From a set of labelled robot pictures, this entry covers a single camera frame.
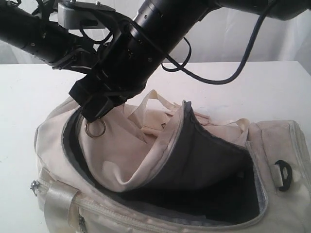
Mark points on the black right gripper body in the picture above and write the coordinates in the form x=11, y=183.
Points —
x=126, y=63

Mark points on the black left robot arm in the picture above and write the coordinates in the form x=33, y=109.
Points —
x=21, y=29

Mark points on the white backdrop curtain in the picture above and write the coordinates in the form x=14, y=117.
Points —
x=222, y=36

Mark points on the cream fabric duffel bag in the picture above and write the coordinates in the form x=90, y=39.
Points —
x=160, y=167

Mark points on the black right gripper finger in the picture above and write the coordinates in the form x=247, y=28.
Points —
x=87, y=90
x=99, y=106

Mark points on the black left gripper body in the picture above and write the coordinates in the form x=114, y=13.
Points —
x=59, y=43

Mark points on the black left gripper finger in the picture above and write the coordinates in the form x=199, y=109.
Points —
x=81, y=60

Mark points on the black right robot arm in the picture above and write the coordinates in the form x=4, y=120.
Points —
x=177, y=17

